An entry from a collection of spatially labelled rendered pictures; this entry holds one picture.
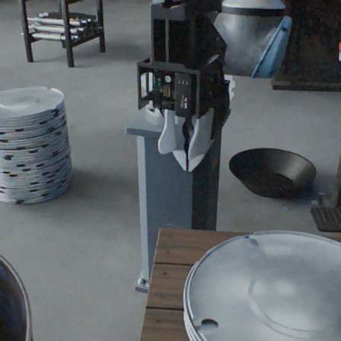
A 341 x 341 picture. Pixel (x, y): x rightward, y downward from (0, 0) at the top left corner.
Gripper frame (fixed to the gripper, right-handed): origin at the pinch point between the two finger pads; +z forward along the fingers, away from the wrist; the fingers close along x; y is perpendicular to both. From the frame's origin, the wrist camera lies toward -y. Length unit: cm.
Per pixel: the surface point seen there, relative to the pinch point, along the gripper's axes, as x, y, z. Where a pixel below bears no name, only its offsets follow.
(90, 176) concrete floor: -66, -72, 56
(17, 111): -78, -54, 25
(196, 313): 4.5, 8.5, 17.2
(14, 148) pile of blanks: -76, -48, 35
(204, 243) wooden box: -0.8, -9.6, 20.8
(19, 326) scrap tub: -14.6, 19.5, 17.1
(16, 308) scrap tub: -14.5, 19.4, 14.0
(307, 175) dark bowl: 7, -97, 51
